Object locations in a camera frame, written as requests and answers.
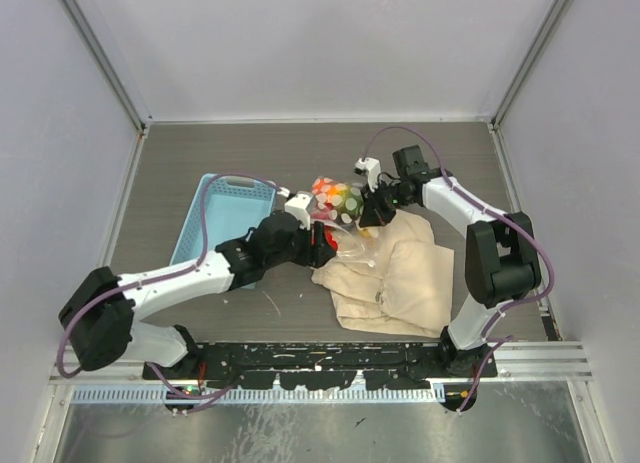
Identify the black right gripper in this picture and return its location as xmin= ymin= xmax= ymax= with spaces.
xmin=360 ymin=178 xmax=414 ymax=228

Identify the red yellow fake pear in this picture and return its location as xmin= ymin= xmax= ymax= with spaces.
xmin=324 ymin=229 xmax=339 ymax=251

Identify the clear polka dot zip bag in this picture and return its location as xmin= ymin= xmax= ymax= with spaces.
xmin=311 ymin=176 xmax=377 ymax=268

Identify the orange fake fruit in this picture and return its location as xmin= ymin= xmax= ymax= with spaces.
xmin=311 ymin=177 xmax=340 ymax=205

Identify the green fake fruit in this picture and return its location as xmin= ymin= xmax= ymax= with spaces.
xmin=329 ymin=183 xmax=363 ymax=225

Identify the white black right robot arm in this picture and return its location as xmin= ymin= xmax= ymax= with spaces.
xmin=354 ymin=145 xmax=542 ymax=377

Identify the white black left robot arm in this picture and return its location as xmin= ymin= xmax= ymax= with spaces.
xmin=56 ymin=211 xmax=338 ymax=379

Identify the beige folded fabric garment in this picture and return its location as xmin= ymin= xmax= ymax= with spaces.
xmin=311 ymin=210 xmax=454 ymax=338

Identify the light blue plastic basket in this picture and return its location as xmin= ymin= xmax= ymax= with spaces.
xmin=169 ymin=173 xmax=276 ymax=265

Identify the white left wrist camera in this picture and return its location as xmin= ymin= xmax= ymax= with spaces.
xmin=284 ymin=192 xmax=315 ymax=230

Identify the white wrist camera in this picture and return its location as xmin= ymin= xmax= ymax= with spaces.
xmin=354 ymin=157 xmax=381 ymax=192
xmin=284 ymin=192 xmax=315 ymax=230

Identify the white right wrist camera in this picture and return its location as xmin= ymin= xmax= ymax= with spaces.
xmin=354 ymin=157 xmax=381 ymax=192

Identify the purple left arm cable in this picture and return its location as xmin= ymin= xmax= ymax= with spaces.
xmin=55 ymin=171 xmax=291 ymax=417

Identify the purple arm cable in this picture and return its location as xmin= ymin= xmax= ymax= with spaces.
xmin=55 ymin=171 xmax=291 ymax=417
xmin=362 ymin=125 xmax=556 ymax=414

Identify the black paint-chipped base rail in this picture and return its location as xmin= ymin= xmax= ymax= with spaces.
xmin=160 ymin=342 xmax=498 ymax=391

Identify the light blue slotted cable duct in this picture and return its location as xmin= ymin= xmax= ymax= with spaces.
xmin=71 ymin=383 xmax=445 ymax=405

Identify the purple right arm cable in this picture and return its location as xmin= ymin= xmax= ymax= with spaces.
xmin=362 ymin=125 xmax=556 ymax=414

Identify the aluminium frame rail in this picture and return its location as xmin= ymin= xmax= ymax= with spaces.
xmin=59 ymin=0 xmax=149 ymax=135

